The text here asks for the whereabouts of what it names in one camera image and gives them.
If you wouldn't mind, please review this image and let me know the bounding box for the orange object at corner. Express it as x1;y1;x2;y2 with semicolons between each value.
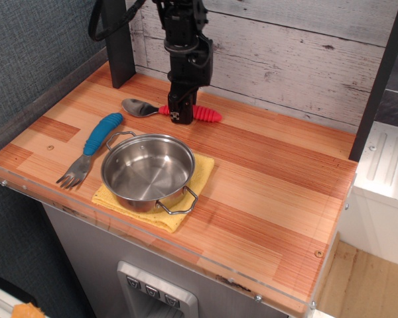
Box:
11;303;46;318

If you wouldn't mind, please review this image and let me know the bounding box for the yellow folded cloth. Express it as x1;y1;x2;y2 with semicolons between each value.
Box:
92;154;215;233

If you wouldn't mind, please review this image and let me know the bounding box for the dark grey right post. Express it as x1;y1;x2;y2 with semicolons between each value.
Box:
348;12;398;162

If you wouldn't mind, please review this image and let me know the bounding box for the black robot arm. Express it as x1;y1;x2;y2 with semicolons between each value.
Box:
154;1;213;125

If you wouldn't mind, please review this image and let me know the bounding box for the grey cabinet front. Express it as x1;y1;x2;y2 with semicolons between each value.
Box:
44;205;285;317

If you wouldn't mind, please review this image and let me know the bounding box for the dark grey left post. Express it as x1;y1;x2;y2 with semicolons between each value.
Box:
101;0;136;89

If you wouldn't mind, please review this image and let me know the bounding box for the red handled metal spoon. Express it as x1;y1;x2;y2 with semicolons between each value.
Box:
121;98;222;123

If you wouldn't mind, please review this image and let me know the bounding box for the blue handled metal fork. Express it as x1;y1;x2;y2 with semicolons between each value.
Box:
56;113;123;189

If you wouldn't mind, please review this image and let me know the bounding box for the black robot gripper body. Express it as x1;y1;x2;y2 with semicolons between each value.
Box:
164;36;213;99

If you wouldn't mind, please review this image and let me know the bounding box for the silver dispenser panel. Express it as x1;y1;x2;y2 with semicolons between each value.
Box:
117;261;199;317

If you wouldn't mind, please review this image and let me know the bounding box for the dark grey post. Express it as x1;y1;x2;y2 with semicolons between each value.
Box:
348;12;398;162
101;0;136;89

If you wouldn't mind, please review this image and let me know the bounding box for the clear acrylic edge guard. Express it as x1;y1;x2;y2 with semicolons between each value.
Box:
0;156;356;317

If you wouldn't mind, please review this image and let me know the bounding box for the silver metal pot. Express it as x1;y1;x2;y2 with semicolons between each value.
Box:
101;131;198;215

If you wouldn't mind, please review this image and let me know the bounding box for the black cable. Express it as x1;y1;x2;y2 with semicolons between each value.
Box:
87;0;147;42

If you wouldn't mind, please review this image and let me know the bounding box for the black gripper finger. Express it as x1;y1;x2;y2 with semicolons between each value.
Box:
168;93;194;125

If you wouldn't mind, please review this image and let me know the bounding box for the white toy sink unit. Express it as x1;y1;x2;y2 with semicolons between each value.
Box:
338;122;398;264

